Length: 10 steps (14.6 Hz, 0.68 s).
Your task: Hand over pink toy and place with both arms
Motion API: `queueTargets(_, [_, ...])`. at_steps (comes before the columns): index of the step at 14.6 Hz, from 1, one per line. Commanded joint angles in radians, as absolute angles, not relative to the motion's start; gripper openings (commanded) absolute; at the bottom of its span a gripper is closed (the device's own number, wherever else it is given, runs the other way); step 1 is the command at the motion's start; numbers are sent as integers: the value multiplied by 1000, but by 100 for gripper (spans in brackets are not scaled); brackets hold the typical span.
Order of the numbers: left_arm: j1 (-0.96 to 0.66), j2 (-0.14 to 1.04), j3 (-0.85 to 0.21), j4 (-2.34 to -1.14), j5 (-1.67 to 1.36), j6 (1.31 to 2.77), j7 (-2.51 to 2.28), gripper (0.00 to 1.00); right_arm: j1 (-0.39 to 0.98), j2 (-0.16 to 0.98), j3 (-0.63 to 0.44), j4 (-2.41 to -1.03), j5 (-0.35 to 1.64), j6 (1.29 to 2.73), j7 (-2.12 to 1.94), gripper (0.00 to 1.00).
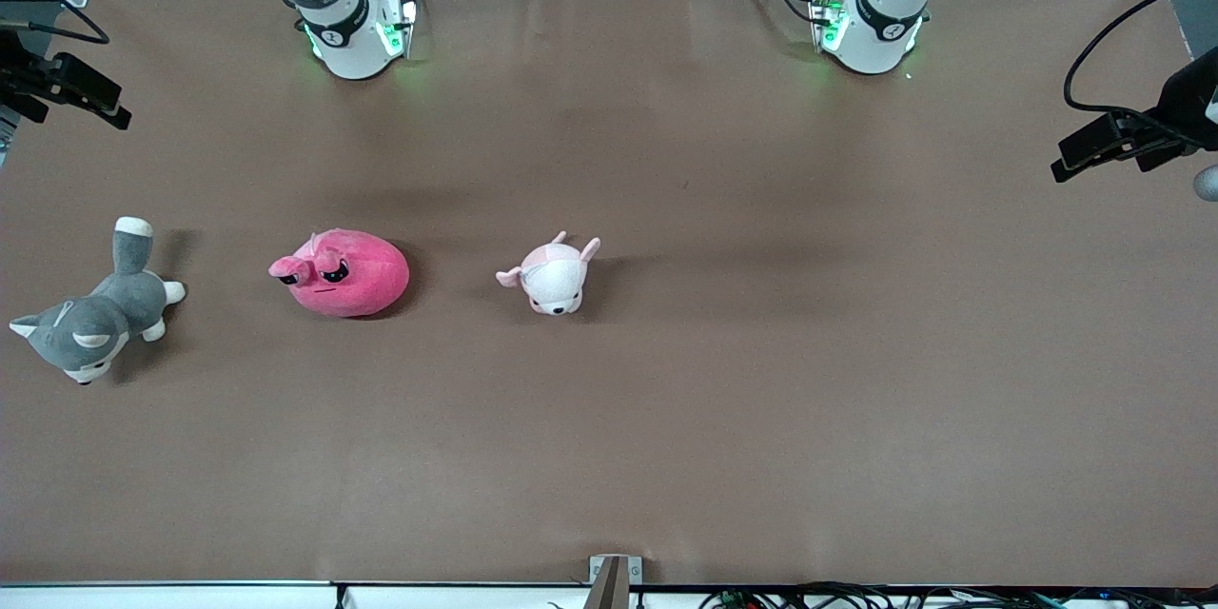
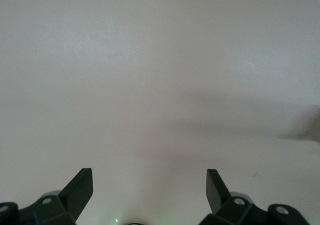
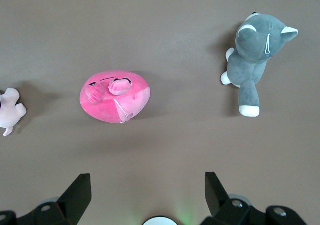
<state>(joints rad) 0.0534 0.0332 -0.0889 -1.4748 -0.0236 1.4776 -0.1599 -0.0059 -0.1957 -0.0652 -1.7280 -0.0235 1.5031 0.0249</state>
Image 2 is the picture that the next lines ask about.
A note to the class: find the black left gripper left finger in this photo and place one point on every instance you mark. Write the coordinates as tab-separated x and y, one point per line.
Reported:
75	200

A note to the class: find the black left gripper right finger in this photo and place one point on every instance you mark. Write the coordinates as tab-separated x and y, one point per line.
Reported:
220	202

